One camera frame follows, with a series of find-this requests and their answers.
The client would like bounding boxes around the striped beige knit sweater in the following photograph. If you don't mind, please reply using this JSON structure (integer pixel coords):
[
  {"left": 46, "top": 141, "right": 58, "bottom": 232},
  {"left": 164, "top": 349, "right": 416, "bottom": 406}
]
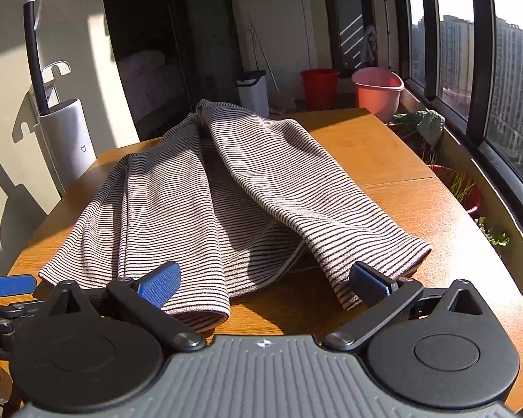
[{"left": 39, "top": 100, "right": 431, "bottom": 331}]

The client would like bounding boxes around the red pot with grass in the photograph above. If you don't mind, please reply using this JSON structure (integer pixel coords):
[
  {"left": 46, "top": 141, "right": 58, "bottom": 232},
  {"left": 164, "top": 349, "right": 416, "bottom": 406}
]
[{"left": 429, "top": 164, "right": 483, "bottom": 218}]

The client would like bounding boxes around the white cylindrical vacuum appliance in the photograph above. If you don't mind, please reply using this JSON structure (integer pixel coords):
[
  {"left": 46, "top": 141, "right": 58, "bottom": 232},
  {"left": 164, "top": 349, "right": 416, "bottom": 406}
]
[{"left": 37, "top": 98, "right": 97, "bottom": 196}]

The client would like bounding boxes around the green leafy potted plant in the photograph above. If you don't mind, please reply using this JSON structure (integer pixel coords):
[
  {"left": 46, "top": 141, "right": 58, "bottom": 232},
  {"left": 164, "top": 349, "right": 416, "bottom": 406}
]
[{"left": 393, "top": 109, "right": 445, "bottom": 147}]

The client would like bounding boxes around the pink plastic basin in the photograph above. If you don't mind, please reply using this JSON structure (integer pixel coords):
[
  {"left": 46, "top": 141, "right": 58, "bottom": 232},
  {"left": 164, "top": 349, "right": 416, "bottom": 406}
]
[{"left": 351, "top": 67, "right": 404, "bottom": 123}]

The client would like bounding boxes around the red plastic bucket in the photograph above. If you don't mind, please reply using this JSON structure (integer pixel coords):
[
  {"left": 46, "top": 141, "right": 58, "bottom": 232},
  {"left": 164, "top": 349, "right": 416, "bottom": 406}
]
[{"left": 300, "top": 68, "right": 340, "bottom": 110}]

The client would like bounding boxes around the white trash bin black lid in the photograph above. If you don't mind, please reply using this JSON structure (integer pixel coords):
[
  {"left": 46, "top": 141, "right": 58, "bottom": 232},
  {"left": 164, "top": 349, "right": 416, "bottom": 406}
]
[{"left": 236, "top": 71, "right": 270, "bottom": 117}]

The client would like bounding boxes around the dark framed door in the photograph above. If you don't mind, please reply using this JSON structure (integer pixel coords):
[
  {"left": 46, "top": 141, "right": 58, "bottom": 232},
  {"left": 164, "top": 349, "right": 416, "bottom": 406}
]
[{"left": 325, "top": 0, "right": 378, "bottom": 78}]

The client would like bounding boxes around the white wall socket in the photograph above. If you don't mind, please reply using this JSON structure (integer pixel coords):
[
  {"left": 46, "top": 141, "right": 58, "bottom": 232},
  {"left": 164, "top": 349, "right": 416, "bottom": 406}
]
[{"left": 45, "top": 84, "right": 59, "bottom": 108}]

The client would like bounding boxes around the black vacuum hose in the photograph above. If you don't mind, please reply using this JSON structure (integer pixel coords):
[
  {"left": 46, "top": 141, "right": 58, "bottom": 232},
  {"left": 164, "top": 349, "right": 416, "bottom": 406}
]
[{"left": 22, "top": 1, "right": 51, "bottom": 117}]

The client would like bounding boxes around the broom stick against wall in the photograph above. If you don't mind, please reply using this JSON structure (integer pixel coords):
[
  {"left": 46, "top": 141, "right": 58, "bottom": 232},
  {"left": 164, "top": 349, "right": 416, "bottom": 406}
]
[{"left": 248, "top": 17, "right": 280, "bottom": 93}]

